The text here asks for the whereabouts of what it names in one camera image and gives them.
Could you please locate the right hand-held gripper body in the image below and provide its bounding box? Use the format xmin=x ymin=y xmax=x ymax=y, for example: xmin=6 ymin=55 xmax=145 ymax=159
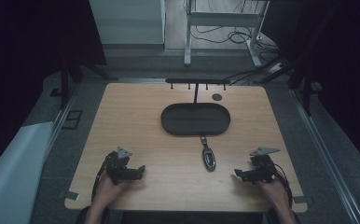
xmin=249 ymin=147 xmax=282 ymax=184

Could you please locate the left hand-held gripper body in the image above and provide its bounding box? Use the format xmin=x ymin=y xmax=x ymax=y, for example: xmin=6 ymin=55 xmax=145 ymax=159
xmin=105 ymin=146 xmax=140 ymax=186

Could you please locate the black car key fob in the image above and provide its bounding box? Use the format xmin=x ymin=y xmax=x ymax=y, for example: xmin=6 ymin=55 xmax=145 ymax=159
xmin=199 ymin=134 xmax=217 ymax=173

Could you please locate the black key holder with tray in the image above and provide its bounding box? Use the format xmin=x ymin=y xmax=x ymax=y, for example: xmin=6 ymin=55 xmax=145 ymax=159
xmin=160 ymin=77 xmax=231 ymax=137

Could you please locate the person's right hand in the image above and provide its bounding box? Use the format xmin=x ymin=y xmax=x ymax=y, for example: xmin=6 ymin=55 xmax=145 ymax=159
xmin=256 ymin=178 xmax=291 ymax=212

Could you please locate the person's left hand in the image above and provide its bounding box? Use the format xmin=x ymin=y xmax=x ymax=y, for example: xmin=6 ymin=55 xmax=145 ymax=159
xmin=91 ymin=172 xmax=130 ymax=208

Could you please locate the grey tape piece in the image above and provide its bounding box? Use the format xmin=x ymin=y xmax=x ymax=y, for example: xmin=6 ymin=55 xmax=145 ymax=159
xmin=59 ymin=189 xmax=80 ymax=202
xmin=293 ymin=195 xmax=314 ymax=205

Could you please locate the black metal stand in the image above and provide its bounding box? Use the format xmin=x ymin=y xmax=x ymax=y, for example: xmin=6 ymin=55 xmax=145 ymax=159
xmin=288 ymin=66 xmax=313 ymax=117

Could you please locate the black tripod stand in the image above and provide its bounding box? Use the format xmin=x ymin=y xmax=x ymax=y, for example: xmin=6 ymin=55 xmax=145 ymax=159
xmin=59 ymin=57 xmax=119 ymax=110

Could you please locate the white sheet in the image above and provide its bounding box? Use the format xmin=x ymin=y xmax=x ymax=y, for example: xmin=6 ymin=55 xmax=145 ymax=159
xmin=0 ymin=120 xmax=55 ymax=224

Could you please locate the white cabinet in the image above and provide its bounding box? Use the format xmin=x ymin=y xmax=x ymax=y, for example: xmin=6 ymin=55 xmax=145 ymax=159
xmin=89 ymin=0 xmax=167 ymax=49

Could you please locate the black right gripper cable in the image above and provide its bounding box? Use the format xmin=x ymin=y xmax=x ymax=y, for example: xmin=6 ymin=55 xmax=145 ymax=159
xmin=272 ymin=162 xmax=294 ymax=207

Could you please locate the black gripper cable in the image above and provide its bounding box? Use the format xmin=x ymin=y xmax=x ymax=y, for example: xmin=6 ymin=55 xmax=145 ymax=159
xmin=272 ymin=162 xmax=294 ymax=207
xmin=90 ymin=154 xmax=111 ymax=201

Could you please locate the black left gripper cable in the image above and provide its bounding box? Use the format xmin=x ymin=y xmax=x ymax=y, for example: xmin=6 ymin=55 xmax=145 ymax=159
xmin=90 ymin=154 xmax=111 ymax=201

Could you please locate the metal floor rail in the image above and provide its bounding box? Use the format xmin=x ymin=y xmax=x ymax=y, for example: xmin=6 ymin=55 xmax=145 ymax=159
xmin=289 ymin=89 xmax=360 ymax=224
xmin=43 ymin=83 xmax=80 ymax=160

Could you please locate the tangle of floor cables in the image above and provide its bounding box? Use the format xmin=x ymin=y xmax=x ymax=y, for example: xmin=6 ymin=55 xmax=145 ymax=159
xmin=189 ymin=23 xmax=279 ymax=54

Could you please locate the white metal table frame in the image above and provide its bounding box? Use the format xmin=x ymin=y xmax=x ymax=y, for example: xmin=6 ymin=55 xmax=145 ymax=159
xmin=183 ymin=0 xmax=270 ymax=68

